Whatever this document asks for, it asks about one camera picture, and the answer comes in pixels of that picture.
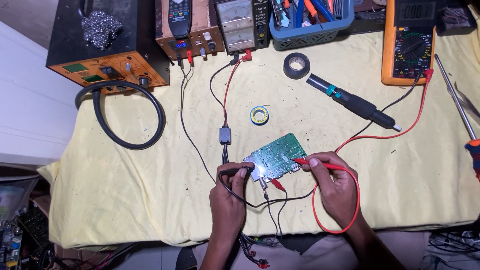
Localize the black remote control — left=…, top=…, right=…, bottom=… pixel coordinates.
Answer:
left=167, top=0, right=193, bottom=39

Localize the person's left hand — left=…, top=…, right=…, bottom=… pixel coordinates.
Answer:
left=209, top=162, right=256, bottom=238

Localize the red probe lead wire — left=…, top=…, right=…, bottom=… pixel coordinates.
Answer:
left=312, top=68, right=435, bottom=235

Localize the yellow blue solder roll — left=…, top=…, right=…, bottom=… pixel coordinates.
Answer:
left=250, top=106, right=270, bottom=126

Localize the black multimeter probe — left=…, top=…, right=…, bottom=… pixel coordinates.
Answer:
left=219, top=167, right=259, bottom=177

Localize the heap of electronic scrap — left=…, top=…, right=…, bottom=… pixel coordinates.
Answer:
left=0, top=176, right=51, bottom=270

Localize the thin black wire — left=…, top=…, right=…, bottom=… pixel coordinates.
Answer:
left=176, top=55, right=218, bottom=185

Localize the yellow table cloth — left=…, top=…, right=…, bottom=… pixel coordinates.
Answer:
left=37, top=5, right=480, bottom=250

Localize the steel wool scrubber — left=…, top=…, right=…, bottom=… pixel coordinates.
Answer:
left=81, top=10, right=124, bottom=51

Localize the brown power supply box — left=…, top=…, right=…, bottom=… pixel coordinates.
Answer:
left=155, top=0, right=226, bottom=61

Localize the black tray of parts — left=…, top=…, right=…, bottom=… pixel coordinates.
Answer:
left=437, top=0, right=478, bottom=37

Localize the black power supply wire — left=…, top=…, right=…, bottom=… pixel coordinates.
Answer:
left=209, top=52, right=241, bottom=128

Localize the blue plastic tool basket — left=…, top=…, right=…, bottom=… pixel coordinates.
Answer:
left=268, top=0, right=355, bottom=52

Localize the black hot air handpiece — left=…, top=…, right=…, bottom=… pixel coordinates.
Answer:
left=306, top=73, right=403, bottom=133

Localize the green circuit board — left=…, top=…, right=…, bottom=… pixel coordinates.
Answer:
left=243, top=133, right=309, bottom=183

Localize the black probe lead wire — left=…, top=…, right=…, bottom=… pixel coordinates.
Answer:
left=218, top=71, right=421, bottom=208

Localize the person's right hand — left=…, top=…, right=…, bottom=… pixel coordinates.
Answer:
left=302, top=151, right=360, bottom=230

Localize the orange digital multimeter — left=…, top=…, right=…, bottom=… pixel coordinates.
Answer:
left=381, top=0, right=438, bottom=87

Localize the tangle of cables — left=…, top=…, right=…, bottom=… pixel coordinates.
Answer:
left=420, top=229, right=480, bottom=270

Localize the thick black hose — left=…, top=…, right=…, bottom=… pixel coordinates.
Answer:
left=74, top=80, right=167, bottom=151

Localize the black electrical tape roll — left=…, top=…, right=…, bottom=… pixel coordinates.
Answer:
left=283, top=52, right=311, bottom=80

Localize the black analog power supply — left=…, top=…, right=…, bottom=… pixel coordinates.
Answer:
left=214, top=0, right=271, bottom=55

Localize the orange black soldering station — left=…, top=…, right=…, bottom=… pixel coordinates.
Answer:
left=46, top=0, right=172, bottom=94

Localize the long steel screwdriver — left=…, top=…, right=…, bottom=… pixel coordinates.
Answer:
left=434, top=54, right=480, bottom=181

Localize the red multimeter probe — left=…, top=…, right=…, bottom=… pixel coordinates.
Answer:
left=289, top=158, right=346, bottom=172

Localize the red power supply wire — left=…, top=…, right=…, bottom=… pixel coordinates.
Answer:
left=223, top=49, right=253, bottom=128

